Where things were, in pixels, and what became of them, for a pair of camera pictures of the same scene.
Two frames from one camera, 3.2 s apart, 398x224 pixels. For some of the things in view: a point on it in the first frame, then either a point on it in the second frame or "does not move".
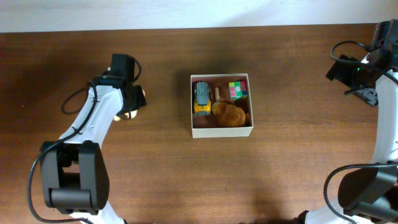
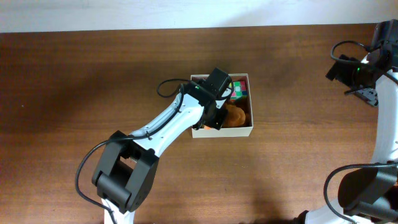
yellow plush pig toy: x=133 y=113 to x=206 y=127
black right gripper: x=343 y=76 does not move
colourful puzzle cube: x=237 y=89 does not move
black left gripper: x=141 y=100 to x=219 y=119
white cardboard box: x=206 y=126 does not move
